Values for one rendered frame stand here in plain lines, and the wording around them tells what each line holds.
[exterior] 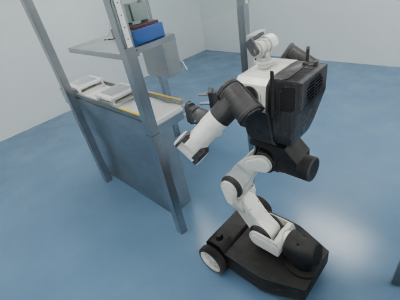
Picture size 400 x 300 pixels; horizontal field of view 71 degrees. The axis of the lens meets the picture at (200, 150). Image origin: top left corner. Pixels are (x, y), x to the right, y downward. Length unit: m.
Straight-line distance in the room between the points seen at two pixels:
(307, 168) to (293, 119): 0.26
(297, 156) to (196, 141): 0.45
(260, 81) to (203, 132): 0.28
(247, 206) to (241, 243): 0.30
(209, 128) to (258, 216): 0.82
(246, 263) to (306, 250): 0.37
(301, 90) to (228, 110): 0.25
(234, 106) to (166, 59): 0.82
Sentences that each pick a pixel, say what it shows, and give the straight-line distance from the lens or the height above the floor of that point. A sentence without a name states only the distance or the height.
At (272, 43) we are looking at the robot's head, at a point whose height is 1.37.
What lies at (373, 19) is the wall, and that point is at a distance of 4.83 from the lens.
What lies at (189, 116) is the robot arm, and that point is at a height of 1.01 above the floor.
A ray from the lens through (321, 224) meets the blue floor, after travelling 2.22.
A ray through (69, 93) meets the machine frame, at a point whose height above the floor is 0.96.
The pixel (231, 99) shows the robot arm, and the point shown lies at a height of 1.26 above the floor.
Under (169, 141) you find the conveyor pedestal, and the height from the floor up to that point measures 0.64.
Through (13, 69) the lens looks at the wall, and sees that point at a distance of 4.84.
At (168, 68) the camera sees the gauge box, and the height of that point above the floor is 1.18.
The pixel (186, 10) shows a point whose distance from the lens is 1.72.
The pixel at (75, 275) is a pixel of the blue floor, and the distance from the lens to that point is 2.33.
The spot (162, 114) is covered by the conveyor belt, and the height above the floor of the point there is 0.91.
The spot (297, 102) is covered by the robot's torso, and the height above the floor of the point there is 1.21.
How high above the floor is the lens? 1.66
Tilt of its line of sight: 34 degrees down
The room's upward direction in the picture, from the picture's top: 11 degrees counter-clockwise
